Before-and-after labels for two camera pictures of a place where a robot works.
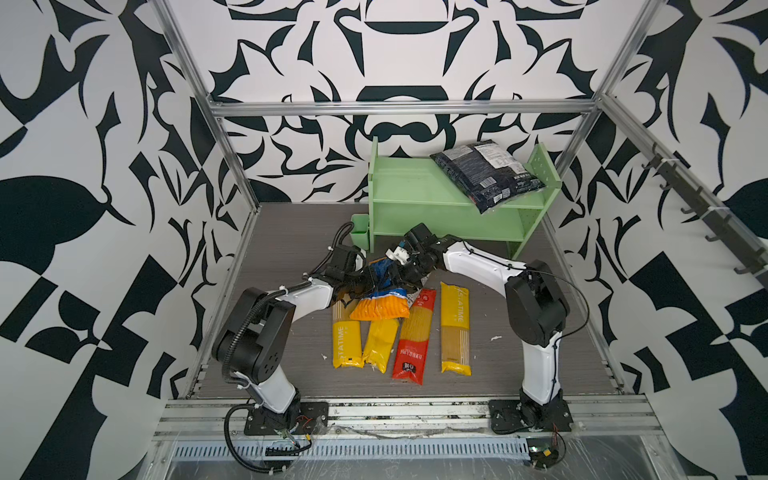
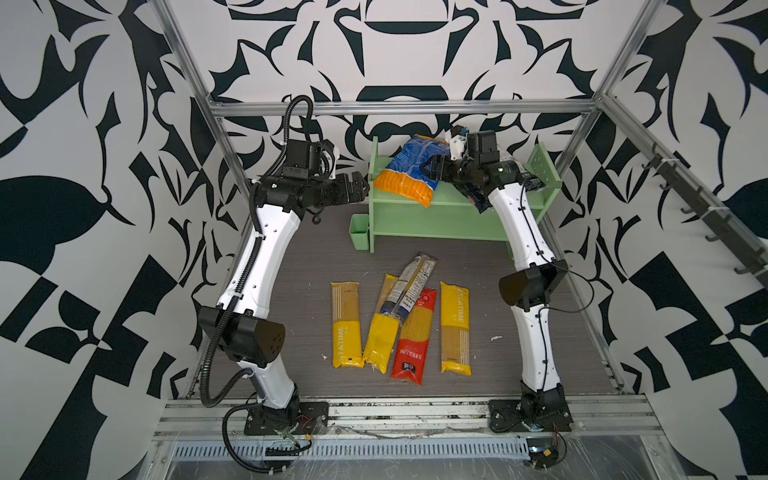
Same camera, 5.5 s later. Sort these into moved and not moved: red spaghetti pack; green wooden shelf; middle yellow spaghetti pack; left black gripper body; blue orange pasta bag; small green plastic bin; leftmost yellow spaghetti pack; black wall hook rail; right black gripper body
Moved: left black gripper body; right black gripper body; blue orange pasta bag
Not moved: red spaghetti pack; leftmost yellow spaghetti pack; black wall hook rail; green wooden shelf; middle yellow spaghetti pack; small green plastic bin
